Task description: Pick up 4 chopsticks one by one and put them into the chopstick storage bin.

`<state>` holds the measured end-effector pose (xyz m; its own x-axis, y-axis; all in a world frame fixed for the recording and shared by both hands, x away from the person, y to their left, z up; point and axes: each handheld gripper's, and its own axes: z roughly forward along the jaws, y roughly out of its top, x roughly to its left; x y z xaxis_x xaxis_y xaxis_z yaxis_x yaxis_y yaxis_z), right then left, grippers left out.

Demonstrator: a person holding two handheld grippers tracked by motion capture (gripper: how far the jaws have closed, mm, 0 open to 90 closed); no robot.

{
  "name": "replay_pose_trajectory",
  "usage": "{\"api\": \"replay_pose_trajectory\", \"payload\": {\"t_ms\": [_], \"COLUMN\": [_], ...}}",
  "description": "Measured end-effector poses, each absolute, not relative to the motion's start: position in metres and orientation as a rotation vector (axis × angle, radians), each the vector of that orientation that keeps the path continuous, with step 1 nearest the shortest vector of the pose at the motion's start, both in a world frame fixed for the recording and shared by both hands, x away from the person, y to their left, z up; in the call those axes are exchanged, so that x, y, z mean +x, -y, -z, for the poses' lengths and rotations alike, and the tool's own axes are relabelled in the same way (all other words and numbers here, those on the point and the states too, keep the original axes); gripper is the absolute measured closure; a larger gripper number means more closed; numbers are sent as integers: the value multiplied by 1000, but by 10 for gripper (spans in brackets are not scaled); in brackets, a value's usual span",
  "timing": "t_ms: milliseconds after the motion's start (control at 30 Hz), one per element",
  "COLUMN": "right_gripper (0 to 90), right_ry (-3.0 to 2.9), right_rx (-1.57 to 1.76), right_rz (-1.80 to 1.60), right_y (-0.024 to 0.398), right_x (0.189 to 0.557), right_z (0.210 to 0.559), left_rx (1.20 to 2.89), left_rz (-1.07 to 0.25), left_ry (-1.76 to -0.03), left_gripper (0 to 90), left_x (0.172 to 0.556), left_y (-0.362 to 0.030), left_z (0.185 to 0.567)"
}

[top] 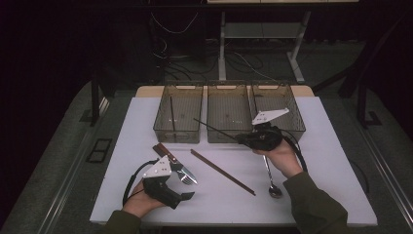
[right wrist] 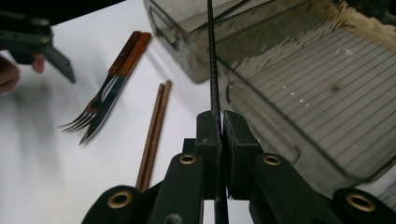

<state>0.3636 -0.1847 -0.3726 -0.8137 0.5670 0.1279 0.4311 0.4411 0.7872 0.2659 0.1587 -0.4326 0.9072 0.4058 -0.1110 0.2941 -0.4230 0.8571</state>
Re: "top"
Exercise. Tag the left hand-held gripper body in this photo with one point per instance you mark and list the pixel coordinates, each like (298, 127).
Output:
(158, 169)

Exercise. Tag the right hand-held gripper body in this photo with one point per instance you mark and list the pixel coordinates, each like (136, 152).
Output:
(268, 138)

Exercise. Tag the black chopstick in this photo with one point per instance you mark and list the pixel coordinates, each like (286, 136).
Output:
(214, 128)
(173, 117)

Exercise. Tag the smoky clear plastic bin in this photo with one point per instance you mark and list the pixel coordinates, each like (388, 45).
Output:
(229, 107)
(292, 97)
(185, 113)

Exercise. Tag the metal spoon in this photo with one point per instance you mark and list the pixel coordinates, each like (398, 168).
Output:
(276, 191)

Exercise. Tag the person's right hand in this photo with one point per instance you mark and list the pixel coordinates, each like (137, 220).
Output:
(285, 161)

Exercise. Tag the person's left hand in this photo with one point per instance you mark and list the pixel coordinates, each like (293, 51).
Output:
(141, 204)

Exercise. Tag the white desk with metal legs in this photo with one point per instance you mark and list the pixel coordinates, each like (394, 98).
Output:
(221, 48)

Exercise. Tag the black metal stand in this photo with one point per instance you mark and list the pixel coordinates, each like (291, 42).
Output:
(95, 97)
(361, 104)

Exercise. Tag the metal floor rail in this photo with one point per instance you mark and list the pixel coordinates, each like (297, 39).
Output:
(393, 183)
(65, 185)

